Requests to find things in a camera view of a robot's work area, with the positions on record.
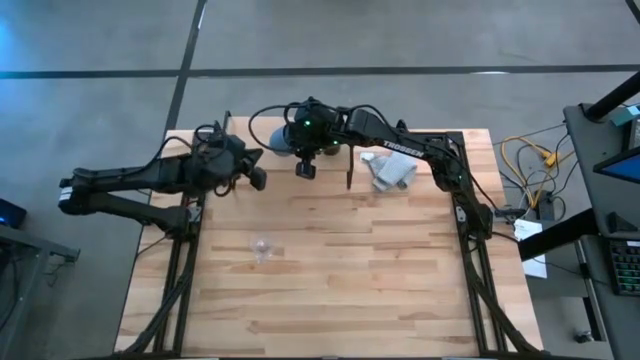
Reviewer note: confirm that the black device with blue light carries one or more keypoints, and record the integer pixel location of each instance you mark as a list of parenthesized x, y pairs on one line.
[(10, 214)]

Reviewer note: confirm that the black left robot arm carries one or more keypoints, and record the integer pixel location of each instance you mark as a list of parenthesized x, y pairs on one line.
[(125, 175)]

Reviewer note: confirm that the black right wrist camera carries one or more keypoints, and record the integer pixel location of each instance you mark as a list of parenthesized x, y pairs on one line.
[(305, 170)]

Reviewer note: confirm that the black power strip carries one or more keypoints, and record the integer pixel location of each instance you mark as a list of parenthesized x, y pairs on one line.
[(546, 207)]

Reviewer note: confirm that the blue-grey cup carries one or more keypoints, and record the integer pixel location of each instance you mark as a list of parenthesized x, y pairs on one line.
[(279, 140)]

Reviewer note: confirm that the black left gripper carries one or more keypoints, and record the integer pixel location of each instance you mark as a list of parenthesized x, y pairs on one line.
[(220, 162)]

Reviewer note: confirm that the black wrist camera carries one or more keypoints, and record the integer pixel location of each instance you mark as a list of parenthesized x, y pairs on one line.
[(258, 178), (305, 170)]

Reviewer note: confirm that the grey side table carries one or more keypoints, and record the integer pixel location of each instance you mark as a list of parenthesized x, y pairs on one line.
[(30, 280)]

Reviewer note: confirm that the black keyboard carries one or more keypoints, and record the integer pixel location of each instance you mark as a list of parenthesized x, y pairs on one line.
[(625, 267)]

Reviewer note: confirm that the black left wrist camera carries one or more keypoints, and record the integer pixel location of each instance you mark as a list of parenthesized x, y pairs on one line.
[(258, 178)]

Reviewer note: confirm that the black right table frame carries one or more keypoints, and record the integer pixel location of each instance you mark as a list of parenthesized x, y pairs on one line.
[(480, 280)]

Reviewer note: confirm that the clear glass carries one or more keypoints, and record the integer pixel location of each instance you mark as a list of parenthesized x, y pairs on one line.
[(261, 247)]

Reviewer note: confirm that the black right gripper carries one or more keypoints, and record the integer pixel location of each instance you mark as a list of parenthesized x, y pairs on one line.
[(315, 125)]

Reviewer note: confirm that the black table frame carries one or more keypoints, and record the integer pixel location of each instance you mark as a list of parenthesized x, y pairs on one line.
[(170, 290), (480, 280)]

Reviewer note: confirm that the grey desk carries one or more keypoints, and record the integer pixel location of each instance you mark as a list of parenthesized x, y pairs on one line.
[(600, 200)]

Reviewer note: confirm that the black pole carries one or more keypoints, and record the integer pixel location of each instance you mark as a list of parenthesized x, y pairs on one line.
[(614, 96)]

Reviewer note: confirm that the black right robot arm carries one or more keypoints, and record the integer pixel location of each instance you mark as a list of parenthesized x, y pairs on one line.
[(400, 142)]

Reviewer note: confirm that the black left table frame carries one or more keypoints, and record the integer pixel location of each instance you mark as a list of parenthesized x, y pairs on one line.
[(170, 290)]

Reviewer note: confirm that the black monitor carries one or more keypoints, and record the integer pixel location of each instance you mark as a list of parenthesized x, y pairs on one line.
[(620, 165)]

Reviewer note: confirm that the grey folded cloth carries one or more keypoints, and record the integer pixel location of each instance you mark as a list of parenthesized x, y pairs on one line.
[(395, 170)]

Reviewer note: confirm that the black slanted bar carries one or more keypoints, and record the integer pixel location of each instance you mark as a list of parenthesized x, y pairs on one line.
[(557, 234)]

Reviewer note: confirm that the white paper note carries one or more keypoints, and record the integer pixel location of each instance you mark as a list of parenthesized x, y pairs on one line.
[(531, 245)]

